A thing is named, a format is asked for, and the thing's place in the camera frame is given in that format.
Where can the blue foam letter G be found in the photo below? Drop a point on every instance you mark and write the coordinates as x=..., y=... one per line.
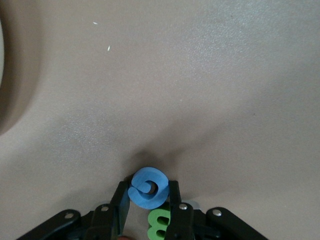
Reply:
x=140, y=200

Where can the green foam letter B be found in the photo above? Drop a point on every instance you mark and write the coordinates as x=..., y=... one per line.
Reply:
x=152, y=220

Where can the brown table mat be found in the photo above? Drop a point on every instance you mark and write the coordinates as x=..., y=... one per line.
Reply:
x=200, y=75

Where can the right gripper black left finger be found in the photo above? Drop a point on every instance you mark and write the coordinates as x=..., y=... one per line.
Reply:
x=120, y=215

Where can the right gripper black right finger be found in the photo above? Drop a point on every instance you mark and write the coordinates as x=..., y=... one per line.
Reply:
x=180, y=222

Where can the beige plate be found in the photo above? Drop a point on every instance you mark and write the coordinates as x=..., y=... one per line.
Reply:
x=1, y=50

